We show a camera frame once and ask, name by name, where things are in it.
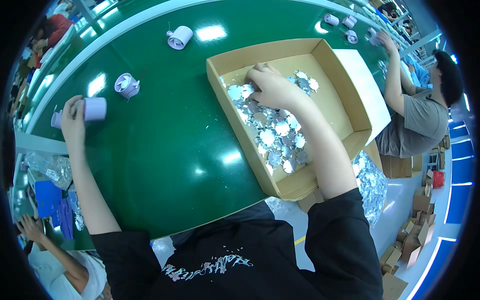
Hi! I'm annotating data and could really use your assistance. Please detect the person's right hand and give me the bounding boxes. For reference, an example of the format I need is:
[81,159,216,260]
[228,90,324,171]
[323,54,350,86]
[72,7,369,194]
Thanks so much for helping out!
[245,63,307,113]

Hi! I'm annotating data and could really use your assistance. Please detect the person's left hand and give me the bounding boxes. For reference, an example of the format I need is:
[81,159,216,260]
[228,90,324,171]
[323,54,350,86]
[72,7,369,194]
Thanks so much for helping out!
[61,95,86,143]

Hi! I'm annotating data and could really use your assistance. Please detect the small lilac fan part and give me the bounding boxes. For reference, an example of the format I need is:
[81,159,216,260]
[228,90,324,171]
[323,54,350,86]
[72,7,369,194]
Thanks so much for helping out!
[50,109,64,130]

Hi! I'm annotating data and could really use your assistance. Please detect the pile of silver metal discs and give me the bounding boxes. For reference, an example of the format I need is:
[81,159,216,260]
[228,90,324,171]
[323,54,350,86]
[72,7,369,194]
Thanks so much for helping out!
[219,69,321,175]

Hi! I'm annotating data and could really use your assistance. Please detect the clear bag of metal parts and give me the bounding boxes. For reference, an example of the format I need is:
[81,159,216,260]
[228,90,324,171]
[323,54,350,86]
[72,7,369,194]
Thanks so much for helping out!
[24,151,73,191]

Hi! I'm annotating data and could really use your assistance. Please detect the open cardboard box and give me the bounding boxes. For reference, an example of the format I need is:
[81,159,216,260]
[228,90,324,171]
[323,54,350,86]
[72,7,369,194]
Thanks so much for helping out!
[206,37,392,202]

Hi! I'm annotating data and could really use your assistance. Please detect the blue plastic tray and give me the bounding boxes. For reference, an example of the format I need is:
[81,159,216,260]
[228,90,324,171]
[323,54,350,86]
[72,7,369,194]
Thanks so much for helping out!
[34,180,64,219]

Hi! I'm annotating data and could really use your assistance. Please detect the purple plastic packets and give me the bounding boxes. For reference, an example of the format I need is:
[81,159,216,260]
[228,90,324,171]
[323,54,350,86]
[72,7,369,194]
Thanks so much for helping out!
[50,198,76,241]

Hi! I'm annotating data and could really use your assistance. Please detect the clear bag of silver discs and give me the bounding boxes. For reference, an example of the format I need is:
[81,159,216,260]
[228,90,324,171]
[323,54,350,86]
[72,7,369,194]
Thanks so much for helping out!
[352,150,389,228]

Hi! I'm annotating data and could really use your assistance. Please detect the closed cardboard carton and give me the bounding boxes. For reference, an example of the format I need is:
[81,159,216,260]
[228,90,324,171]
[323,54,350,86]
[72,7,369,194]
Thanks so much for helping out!
[380,153,424,179]

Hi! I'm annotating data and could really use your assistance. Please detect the person's body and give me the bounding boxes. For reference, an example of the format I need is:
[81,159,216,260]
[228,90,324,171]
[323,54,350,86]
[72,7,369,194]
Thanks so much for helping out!
[90,187,384,300]

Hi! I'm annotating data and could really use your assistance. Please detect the heap of cardboard cartons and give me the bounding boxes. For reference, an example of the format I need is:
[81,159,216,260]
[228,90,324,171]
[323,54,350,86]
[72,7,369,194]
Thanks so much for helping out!
[379,169,438,300]

